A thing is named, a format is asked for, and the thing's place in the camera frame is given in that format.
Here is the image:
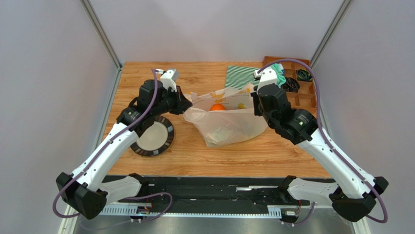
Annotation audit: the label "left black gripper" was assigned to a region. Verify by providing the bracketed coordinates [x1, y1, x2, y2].
[151, 85, 192, 117]

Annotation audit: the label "orange fruit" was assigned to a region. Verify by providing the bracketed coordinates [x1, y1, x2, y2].
[210, 103, 226, 111]

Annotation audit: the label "banana print plastic bag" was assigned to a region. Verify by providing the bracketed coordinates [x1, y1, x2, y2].
[184, 83, 268, 148]

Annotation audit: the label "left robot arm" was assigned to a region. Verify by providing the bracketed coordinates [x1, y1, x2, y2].
[56, 78, 192, 219]

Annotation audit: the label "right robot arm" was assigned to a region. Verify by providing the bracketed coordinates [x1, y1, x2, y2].
[251, 84, 389, 222]

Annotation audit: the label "wooden compartment tray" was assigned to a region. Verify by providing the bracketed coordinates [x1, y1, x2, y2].
[279, 61, 317, 116]

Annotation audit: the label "teal white socks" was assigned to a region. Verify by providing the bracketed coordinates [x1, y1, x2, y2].
[270, 63, 286, 88]

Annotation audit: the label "green striped cloth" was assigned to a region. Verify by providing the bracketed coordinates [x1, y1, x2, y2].
[225, 65, 259, 89]

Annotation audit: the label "black fruit bowl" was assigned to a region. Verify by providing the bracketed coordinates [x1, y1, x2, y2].
[130, 116, 174, 156]

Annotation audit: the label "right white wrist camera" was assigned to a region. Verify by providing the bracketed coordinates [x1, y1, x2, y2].
[254, 68, 278, 91]

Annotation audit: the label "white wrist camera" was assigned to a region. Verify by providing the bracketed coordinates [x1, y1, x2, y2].
[155, 68, 180, 92]
[254, 68, 278, 91]

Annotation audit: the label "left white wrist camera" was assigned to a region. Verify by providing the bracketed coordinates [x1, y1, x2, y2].
[155, 68, 180, 92]

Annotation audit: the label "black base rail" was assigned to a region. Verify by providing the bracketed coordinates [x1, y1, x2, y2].
[66, 175, 360, 225]

